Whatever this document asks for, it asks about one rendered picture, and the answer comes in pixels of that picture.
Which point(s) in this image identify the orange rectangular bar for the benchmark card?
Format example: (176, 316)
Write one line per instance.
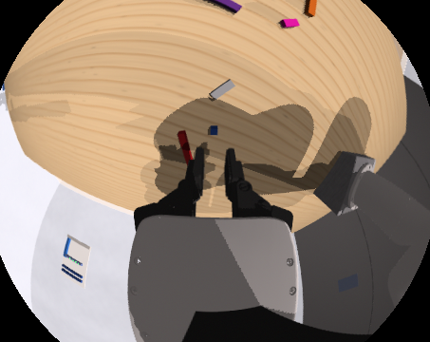
(310, 8)

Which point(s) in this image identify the grey rod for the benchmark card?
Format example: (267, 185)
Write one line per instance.
(222, 89)

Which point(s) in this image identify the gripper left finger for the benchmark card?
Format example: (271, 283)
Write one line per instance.
(181, 201)

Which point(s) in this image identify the red rod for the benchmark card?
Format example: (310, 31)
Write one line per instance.
(185, 145)

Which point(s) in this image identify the dark purple rod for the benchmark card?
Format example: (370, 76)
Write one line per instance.
(228, 4)

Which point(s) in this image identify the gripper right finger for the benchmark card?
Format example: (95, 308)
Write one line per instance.
(248, 203)

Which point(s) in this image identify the small magenta block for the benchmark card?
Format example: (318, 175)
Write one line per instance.
(286, 23)

